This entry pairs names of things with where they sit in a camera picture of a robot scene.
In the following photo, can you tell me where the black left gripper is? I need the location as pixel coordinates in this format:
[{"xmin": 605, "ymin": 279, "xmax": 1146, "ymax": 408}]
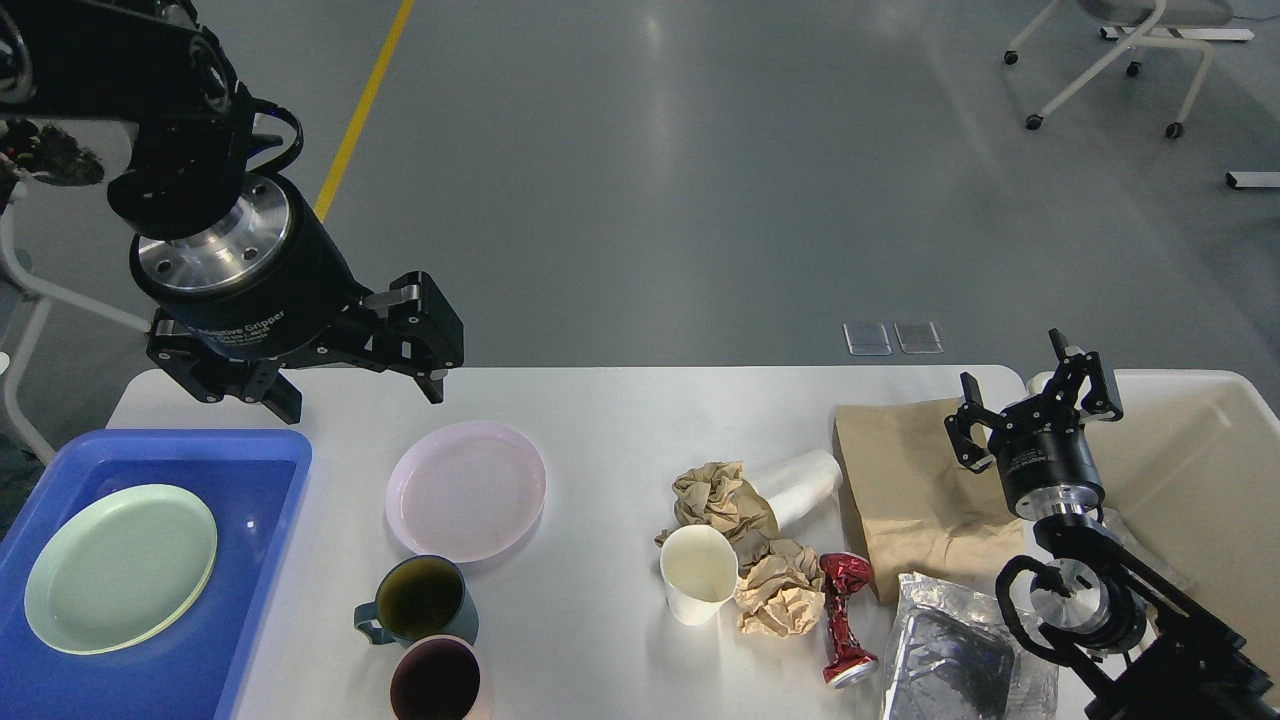
[{"xmin": 131, "ymin": 173, "xmax": 465, "ymax": 425}]

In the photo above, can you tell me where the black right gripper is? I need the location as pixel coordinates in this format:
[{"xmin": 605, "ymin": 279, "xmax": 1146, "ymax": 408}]
[{"xmin": 945, "ymin": 328, "xmax": 1124, "ymax": 521}]

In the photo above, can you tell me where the pink plate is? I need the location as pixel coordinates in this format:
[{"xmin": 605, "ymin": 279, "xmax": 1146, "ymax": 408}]
[{"xmin": 384, "ymin": 421, "xmax": 547, "ymax": 562}]

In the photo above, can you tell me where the teal mug yellow inside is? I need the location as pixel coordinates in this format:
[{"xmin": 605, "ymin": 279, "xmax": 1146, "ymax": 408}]
[{"xmin": 353, "ymin": 555, "xmax": 479, "ymax": 646}]

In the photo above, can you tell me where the pink mug dark inside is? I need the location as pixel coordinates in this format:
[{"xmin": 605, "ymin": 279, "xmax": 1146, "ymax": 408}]
[{"xmin": 389, "ymin": 635, "xmax": 495, "ymax": 719}]

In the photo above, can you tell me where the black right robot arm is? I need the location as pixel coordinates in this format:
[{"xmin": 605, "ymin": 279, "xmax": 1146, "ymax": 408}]
[{"xmin": 943, "ymin": 329, "xmax": 1277, "ymax": 719}]

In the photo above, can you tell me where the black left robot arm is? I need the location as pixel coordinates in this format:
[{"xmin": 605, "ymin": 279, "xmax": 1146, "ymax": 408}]
[{"xmin": 3, "ymin": 1, "xmax": 465, "ymax": 424}]

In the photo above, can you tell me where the blue plastic tray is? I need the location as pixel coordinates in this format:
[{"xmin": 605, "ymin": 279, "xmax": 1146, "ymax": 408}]
[{"xmin": 1, "ymin": 429, "xmax": 311, "ymax": 719}]

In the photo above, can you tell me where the brown paper bag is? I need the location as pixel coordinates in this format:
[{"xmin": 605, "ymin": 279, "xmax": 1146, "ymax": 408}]
[{"xmin": 835, "ymin": 398, "xmax": 1025, "ymax": 605}]

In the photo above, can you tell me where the beige plastic bin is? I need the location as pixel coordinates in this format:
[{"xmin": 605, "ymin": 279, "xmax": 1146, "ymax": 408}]
[{"xmin": 1085, "ymin": 369, "xmax": 1279, "ymax": 676}]

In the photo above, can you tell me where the lying white paper cup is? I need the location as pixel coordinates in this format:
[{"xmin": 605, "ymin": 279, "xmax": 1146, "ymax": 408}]
[{"xmin": 744, "ymin": 448, "xmax": 844, "ymax": 538}]

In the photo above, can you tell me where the crushed red can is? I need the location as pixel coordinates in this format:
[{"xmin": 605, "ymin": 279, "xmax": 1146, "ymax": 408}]
[{"xmin": 819, "ymin": 552, "xmax": 881, "ymax": 688}]

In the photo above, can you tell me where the silver foil bag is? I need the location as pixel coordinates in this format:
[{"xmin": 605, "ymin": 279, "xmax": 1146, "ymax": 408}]
[{"xmin": 881, "ymin": 571, "xmax": 1059, "ymax": 719}]

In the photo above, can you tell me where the light green plate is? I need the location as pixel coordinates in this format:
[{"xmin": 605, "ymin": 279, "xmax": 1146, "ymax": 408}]
[{"xmin": 23, "ymin": 484, "xmax": 219, "ymax": 656}]

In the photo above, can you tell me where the light crumpled brown paper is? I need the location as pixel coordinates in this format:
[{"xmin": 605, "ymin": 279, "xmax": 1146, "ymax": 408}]
[{"xmin": 733, "ymin": 538, "xmax": 826, "ymax": 638}]

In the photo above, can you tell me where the white metal bar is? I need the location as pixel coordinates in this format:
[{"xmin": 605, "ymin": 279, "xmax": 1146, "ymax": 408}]
[{"xmin": 1224, "ymin": 170, "xmax": 1280, "ymax": 190}]

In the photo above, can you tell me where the dark crumpled brown paper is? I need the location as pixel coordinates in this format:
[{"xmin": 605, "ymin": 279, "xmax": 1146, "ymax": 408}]
[{"xmin": 672, "ymin": 461, "xmax": 777, "ymax": 568}]

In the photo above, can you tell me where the upright white paper cup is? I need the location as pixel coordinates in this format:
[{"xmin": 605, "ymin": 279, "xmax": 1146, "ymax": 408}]
[{"xmin": 659, "ymin": 525, "xmax": 739, "ymax": 626}]

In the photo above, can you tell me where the white rolling chair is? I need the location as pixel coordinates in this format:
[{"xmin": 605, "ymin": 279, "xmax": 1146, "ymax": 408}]
[{"xmin": 1001, "ymin": 1, "xmax": 1254, "ymax": 140}]

